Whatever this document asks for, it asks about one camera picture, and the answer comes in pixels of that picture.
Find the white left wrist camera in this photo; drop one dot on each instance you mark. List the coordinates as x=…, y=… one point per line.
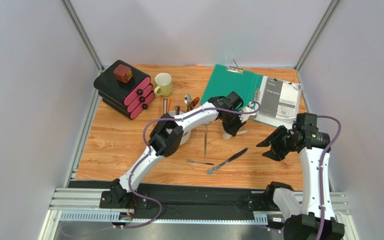
x=247, y=112

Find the silver spoon dark handle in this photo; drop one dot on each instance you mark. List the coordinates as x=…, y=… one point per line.
x=187, y=99

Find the gold spoon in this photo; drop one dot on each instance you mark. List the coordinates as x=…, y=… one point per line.
x=190, y=106

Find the iridescent blue purple spoon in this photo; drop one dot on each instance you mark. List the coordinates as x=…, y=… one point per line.
x=196, y=100

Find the setup guide booklet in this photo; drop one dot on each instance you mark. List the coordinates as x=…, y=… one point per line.
x=279, y=102

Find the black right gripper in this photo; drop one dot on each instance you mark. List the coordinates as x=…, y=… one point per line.
x=279, y=143

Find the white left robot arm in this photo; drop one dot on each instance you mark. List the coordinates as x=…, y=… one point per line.
x=165, y=139

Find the small silver fork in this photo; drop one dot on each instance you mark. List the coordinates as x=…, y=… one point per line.
x=199, y=162

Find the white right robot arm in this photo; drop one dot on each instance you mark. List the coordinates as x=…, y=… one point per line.
x=312, y=186

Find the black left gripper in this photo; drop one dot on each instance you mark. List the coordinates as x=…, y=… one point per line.
x=233, y=129

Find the aluminium frame rail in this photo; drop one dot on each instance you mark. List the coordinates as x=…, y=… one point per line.
x=87, y=210

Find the green clipboard folder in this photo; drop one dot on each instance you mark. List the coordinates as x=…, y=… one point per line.
x=225, y=80

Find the orange chopstick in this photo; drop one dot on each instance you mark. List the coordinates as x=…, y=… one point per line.
x=168, y=105

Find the black pink drawer box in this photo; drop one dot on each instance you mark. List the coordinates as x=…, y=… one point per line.
x=130, y=98

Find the dark brown wooden spoon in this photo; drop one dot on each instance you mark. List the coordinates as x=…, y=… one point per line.
x=177, y=110

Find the silver table knife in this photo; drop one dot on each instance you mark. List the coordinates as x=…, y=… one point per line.
x=212, y=170

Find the red brown cube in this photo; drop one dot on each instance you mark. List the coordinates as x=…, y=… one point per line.
x=123, y=73

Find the pale yellow mug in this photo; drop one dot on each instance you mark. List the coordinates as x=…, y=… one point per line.
x=163, y=84

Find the white plastic spoon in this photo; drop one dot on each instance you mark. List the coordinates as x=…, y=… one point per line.
x=227, y=136

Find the white divided utensil holder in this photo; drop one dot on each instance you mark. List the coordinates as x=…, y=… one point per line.
x=185, y=134

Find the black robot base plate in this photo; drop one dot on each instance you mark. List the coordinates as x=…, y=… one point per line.
x=177, y=202

